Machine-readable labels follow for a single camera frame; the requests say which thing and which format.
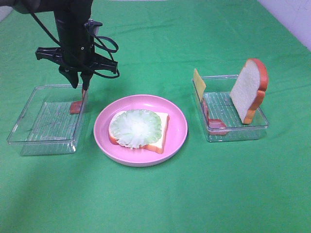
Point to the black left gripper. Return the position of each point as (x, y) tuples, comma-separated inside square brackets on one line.
[(85, 62)]

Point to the bacon strip from tray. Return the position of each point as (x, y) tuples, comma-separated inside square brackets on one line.
[(76, 106)]

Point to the green lettuce leaf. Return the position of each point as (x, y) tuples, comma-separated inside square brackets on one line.
[(136, 127)]

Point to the bread slice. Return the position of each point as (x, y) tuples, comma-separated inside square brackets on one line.
[(249, 89), (164, 136)]

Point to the yellow cheese slice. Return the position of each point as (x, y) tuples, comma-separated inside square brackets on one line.
[(199, 84)]

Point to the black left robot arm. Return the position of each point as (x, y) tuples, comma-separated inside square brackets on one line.
[(76, 31)]

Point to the clear left plastic tray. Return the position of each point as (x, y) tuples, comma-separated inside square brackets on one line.
[(45, 126)]

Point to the clear plastic tray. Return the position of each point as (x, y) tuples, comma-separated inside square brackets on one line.
[(45, 126), (216, 95)]

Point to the pink plate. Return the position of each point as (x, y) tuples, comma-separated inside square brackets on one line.
[(175, 137)]

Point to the clear right plastic tray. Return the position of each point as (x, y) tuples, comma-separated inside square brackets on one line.
[(216, 95)]

